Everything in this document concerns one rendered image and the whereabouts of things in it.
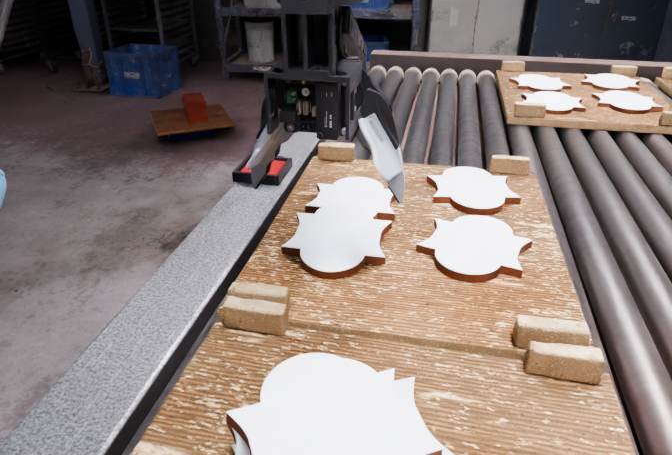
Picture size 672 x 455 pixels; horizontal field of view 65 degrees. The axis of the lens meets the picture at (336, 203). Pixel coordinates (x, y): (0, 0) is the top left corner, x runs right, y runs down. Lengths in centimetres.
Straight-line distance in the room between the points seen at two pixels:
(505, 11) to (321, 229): 463
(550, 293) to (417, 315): 14
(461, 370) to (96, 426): 30
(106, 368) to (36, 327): 170
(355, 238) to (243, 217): 20
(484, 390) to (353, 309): 15
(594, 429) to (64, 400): 42
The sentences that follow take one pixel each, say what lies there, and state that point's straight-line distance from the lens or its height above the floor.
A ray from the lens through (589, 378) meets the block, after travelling 50.
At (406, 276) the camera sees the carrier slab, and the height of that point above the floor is 94.
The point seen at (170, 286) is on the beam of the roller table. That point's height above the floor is 92.
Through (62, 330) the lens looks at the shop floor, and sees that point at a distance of 217.
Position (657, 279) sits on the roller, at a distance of 70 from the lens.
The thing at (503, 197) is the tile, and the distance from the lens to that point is 75.
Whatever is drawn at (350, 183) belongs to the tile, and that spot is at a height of 95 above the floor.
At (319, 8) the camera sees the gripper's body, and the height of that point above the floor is 121.
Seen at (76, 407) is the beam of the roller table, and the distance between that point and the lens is 52.
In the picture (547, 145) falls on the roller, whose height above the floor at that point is 92.
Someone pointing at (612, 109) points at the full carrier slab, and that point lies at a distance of 125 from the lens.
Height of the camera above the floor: 127
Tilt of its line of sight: 27 degrees down
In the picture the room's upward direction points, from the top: straight up
